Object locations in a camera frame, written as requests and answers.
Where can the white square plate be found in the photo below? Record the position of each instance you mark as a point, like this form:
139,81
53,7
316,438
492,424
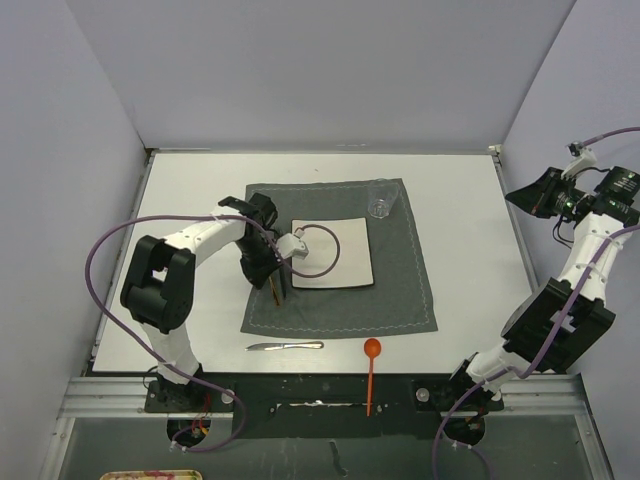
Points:
354,266

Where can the gold fork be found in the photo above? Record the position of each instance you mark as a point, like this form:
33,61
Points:
274,291

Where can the orange plastic spoon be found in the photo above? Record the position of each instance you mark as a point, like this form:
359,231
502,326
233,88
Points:
372,349

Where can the silver table knife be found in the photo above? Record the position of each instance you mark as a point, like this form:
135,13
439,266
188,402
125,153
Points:
276,346

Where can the clear plastic cup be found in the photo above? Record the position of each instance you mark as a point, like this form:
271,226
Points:
382,194

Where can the dark grey cloth placemat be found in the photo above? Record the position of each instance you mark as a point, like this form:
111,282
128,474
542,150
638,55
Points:
399,302

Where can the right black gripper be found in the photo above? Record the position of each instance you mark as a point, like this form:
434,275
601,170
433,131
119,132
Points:
535,198

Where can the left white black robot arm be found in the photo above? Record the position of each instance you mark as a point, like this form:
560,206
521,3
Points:
159,286

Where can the dark handled silver fork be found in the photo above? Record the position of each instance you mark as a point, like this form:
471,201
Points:
282,283

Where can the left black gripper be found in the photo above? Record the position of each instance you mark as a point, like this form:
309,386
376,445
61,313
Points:
257,275

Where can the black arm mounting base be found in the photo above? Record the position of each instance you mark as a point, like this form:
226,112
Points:
315,406

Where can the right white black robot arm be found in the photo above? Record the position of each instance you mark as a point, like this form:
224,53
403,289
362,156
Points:
565,316

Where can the floral tray edge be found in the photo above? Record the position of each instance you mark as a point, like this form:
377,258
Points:
180,474

